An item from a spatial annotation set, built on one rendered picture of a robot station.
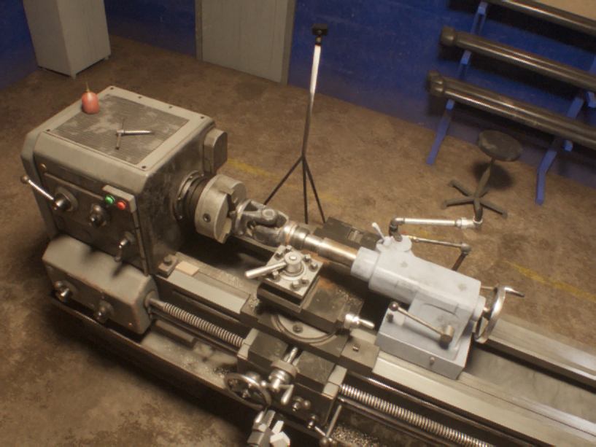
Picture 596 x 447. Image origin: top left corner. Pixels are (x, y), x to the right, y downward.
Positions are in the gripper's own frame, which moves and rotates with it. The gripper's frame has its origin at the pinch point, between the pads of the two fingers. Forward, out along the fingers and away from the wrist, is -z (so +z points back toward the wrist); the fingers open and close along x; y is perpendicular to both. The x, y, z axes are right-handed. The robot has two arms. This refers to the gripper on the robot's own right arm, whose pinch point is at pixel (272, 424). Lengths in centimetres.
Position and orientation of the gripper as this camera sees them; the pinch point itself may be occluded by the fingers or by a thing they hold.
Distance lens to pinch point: 159.1
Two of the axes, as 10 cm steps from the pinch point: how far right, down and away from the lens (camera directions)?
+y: -7.9, 1.3, 6.0
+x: -4.6, -7.7, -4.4
